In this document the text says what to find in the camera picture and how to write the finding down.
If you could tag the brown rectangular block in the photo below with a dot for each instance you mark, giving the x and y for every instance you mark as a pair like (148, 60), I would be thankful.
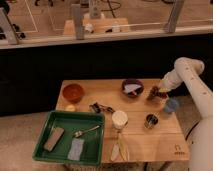
(53, 138)

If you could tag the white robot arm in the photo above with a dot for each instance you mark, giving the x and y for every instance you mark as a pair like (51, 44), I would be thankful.
(187, 70)

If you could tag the white cloth in bowl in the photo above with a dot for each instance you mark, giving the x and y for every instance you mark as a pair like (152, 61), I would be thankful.
(131, 88)

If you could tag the dark grape bunch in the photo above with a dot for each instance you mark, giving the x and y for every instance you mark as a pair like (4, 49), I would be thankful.
(157, 92)

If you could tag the green plastic tray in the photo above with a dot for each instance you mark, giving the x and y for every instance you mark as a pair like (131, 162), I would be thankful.
(72, 122)

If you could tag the metal spoon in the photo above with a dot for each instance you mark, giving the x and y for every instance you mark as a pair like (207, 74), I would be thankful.
(79, 133)

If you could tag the orange bowl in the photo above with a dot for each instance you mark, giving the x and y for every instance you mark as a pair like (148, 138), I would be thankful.
(73, 93)

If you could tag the wooden board in background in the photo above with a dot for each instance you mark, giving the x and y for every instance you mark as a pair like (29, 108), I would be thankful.
(98, 26)

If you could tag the small dark metal can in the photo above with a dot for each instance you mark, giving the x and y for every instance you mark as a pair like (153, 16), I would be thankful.
(150, 121)

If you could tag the black binder clip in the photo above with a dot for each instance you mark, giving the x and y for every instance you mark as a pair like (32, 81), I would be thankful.
(98, 108)

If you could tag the dark purple bowl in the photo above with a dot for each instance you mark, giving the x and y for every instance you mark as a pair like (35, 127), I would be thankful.
(135, 93)

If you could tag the grey folded cloth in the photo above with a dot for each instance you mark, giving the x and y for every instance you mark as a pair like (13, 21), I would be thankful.
(76, 149)

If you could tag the grey metal post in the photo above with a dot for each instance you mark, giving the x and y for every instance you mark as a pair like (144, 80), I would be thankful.
(78, 21)

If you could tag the small yellow round fruit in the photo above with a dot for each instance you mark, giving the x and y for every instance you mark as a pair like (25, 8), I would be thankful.
(70, 108)

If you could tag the white cup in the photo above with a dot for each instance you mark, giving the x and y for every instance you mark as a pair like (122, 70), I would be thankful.
(119, 119)

